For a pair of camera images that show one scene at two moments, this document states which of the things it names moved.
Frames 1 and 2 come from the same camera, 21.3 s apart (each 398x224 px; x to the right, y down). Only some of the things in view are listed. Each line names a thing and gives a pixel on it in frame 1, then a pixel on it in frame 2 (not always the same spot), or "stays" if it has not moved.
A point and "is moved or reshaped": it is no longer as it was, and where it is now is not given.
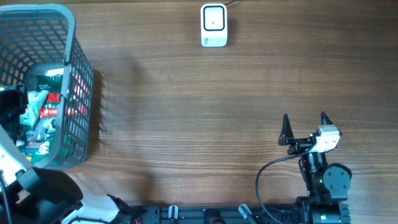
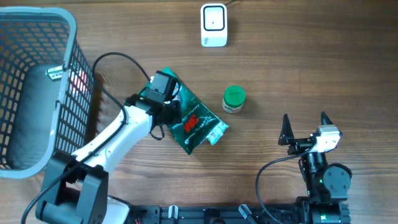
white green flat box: (52, 72) stays
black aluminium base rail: (214, 214) stays
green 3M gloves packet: (37, 145) to (196, 119)
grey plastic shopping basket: (35, 35) stays
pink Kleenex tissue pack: (78, 104) is moved or reshaped
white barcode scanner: (214, 25) stays
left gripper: (22, 100) to (176, 107)
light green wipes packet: (35, 100) to (216, 133)
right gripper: (286, 137) stays
